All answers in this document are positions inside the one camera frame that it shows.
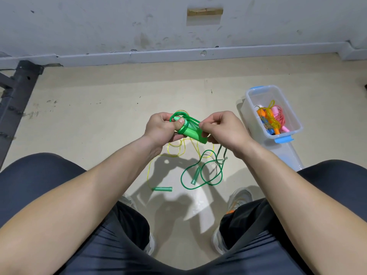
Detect person's right hand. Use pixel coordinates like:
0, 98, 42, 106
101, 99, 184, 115
200, 110, 255, 159

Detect person's left hand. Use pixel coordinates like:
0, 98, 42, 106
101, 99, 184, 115
143, 112, 186, 151

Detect green-handled dark green jump rope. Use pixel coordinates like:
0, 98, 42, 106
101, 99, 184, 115
170, 110, 228, 189

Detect orange handled yellow skipping rope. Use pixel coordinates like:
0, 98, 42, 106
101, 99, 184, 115
257, 100, 283, 136

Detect clear storage box blue latches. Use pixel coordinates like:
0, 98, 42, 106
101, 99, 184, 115
239, 85, 304, 144

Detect pink skipping rope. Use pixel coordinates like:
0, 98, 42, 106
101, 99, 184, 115
272, 106, 290, 134

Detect pile of colourful jump ropes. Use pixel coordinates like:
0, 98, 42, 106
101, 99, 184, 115
146, 108, 222, 193

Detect person's right forearm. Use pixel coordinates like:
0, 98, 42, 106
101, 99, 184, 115
238, 143, 367, 275

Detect person's left forearm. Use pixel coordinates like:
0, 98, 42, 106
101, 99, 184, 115
0, 137, 161, 275

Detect clear plastic box lid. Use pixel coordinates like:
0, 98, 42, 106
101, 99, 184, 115
268, 140, 305, 172

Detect grey right shoe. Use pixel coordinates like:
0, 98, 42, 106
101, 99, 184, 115
212, 188, 254, 256

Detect grey shoe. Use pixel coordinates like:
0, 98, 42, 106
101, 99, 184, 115
212, 188, 254, 256
120, 194, 156, 257

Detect grey left shoe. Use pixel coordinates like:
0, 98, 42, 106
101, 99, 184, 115
120, 194, 156, 257

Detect black shorts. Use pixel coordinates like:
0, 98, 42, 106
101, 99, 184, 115
0, 153, 367, 275

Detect small wooden wall block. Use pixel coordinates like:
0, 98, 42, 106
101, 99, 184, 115
187, 8, 224, 17

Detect black metal rack frame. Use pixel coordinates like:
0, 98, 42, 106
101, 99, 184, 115
0, 60, 44, 170

